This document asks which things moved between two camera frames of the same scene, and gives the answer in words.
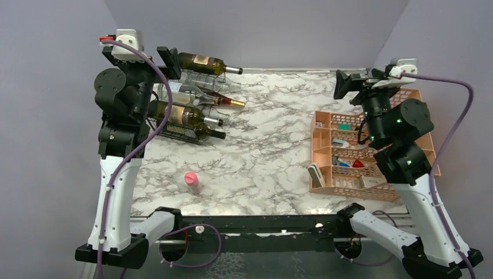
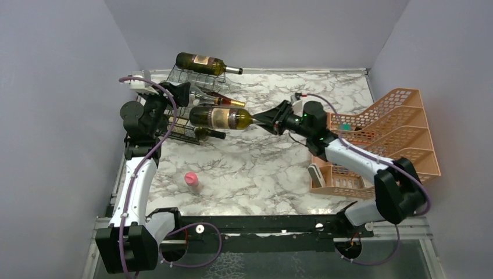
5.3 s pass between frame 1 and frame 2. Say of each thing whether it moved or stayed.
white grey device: stayed
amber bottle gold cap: stayed
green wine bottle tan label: moved
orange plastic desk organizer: stayed
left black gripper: moved
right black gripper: moved
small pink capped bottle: stayed
